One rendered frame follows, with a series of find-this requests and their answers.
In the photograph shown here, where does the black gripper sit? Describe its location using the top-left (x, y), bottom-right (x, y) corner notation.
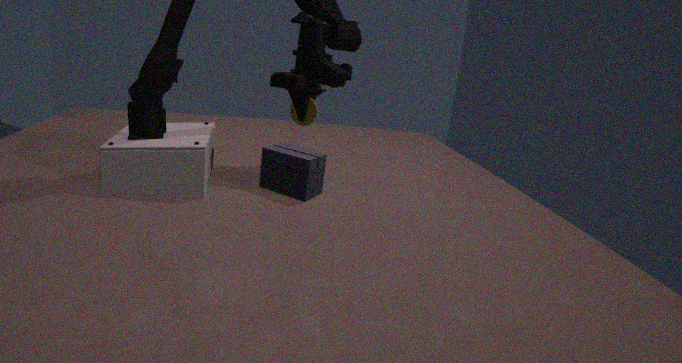
top-left (270, 46), bottom-right (329, 122)

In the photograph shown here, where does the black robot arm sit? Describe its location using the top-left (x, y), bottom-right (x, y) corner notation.
top-left (127, 0), bottom-right (362, 141)

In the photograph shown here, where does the gold coin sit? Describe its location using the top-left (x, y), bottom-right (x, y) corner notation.
top-left (290, 97), bottom-right (317, 126)

